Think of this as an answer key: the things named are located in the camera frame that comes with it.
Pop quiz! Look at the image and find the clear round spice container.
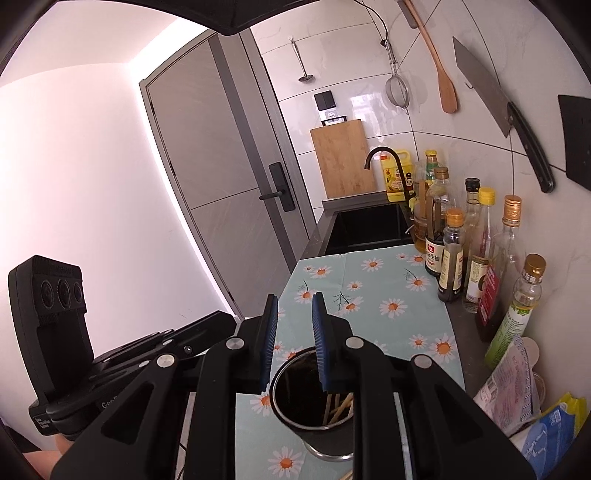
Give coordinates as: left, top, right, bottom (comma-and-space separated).
521, 337, 548, 398

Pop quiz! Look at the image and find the yellow detergent bottle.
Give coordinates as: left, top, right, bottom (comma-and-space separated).
379, 148, 411, 204

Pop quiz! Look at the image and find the wooden cutting board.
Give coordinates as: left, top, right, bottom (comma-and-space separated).
309, 119, 378, 200

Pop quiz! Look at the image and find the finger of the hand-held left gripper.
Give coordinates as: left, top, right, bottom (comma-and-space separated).
95, 328, 177, 366
161, 311, 238, 366

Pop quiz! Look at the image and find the black cap glass bottle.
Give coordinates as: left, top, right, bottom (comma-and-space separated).
462, 178, 482, 259

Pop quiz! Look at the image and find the yellow cap vinegar bottle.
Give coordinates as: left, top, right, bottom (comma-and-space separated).
462, 187, 497, 315

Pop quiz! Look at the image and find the amber glass jar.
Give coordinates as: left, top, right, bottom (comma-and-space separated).
412, 213, 428, 254

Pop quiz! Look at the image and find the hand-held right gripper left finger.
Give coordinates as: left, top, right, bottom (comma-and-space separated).
50, 294, 279, 480

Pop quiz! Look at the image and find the gold cap red label bottle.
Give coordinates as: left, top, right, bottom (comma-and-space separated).
475, 195, 523, 343

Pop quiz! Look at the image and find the black door handle lock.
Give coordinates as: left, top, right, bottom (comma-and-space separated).
259, 162, 296, 213

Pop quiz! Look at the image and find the black faucet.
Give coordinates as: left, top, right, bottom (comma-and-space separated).
365, 147, 411, 204

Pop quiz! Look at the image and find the black kitchen sink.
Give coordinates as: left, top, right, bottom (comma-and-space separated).
318, 200, 416, 257

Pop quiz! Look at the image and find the wooden spatula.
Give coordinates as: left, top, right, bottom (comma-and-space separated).
402, 0, 459, 114

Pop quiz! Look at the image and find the person's left forearm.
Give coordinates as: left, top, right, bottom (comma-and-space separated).
21, 434, 77, 480

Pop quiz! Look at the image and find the metal ladle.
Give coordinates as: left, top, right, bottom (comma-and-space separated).
290, 37, 315, 84

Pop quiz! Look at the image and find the blue and white salt bag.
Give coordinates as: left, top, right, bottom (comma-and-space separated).
510, 401, 585, 464

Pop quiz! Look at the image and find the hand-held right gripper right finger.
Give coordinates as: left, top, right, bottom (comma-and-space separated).
311, 292, 536, 480

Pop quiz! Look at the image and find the daisy print tablecloth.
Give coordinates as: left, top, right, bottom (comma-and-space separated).
233, 244, 465, 480

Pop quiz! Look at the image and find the bunch of wooden chopsticks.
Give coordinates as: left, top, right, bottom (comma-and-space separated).
321, 391, 355, 480

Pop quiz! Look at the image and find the metal mesh strainer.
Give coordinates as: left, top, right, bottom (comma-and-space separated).
385, 39, 411, 112

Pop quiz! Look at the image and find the clear bag with pink print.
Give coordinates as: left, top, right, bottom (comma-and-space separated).
473, 337, 543, 437

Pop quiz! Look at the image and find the gold cap clear oil bottle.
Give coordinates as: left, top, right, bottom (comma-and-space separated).
484, 253, 548, 370

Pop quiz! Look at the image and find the black cylindrical utensil holder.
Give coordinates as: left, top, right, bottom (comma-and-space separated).
269, 348, 358, 462

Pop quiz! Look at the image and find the soy sauce bottle white label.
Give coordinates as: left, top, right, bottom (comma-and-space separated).
424, 167, 451, 278

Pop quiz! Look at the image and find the black wall-mounted panel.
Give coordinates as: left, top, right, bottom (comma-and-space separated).
558, 95, 591, 181

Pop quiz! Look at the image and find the grey door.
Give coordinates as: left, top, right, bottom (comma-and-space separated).
141, 34, 319, 319

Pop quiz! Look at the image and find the cleaver with black handle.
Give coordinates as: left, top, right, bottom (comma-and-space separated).
452, 37, 555, 193

